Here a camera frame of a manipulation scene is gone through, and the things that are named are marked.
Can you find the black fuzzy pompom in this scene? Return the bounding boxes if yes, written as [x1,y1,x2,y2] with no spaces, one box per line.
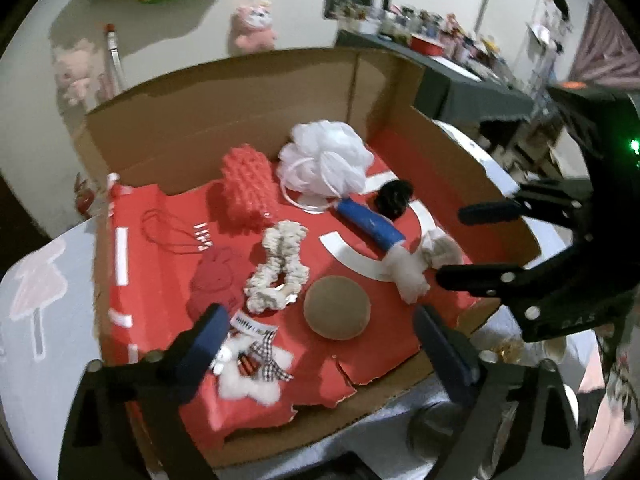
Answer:
[373,179,413,221]

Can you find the white fluffy soft toy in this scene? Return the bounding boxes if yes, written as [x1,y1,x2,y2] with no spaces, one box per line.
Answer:
[382,228,463,304]

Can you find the white fluffy star plush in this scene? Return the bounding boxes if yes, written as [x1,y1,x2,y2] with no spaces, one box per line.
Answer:
[209,332,294,406]

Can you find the white mesh bath loofah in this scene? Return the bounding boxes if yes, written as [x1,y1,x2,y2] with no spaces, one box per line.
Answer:
[277,120,374,214]

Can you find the brown round cushion puff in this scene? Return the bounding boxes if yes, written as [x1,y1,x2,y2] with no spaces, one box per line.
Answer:
[303,275,371,341]

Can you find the red knitted soft toy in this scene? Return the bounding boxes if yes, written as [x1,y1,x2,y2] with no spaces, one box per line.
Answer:
[186,246,254,322]

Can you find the cream rope scrunchie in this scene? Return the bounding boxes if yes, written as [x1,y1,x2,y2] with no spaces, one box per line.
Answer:
[244,220,309,314]

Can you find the coral pink mesh loofah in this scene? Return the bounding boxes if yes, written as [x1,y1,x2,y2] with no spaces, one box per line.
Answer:
[221,144,279,231]

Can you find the blue cloth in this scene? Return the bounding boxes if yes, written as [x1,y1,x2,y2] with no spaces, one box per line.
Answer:
[334,198,406,252]

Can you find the small jar gold beads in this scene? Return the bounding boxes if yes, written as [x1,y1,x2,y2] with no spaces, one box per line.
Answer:
[491,337,525,364]

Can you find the pink curtain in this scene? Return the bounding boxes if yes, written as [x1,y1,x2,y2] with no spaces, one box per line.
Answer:
[568,0,639,90]

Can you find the glass jar silver lid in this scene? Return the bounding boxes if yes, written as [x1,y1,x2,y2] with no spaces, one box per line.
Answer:
[406,398,507,463]

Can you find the table with dark cloth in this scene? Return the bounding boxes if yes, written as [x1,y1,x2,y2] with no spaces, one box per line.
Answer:
[334,30,534,125]

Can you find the light blue fleece blanket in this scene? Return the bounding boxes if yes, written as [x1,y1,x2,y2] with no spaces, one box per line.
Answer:
[0,119,612,480]

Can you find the white wardrobe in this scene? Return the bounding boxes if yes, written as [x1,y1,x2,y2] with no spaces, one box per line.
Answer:
[475,0,568,81]

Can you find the red bowl on table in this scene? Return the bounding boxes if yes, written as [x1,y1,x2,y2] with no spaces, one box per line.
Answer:
[409,34,445,56]

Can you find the red-lined cardboard box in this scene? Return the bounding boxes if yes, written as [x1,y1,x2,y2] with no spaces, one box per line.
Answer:
[74,49,540,467]

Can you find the pale pink pig plush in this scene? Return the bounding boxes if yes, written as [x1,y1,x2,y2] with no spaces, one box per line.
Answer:
[53,38,102,106]

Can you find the red figurine by wall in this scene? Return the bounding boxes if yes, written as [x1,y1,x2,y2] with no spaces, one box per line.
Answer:
[74,174,96,219]

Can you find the pink bear plush on wall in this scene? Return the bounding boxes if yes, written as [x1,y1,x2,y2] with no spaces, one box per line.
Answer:
[231,0,277,55]

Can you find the red-tipped stick handle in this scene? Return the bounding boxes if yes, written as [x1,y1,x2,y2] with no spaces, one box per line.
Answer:
[104,24,127,92]

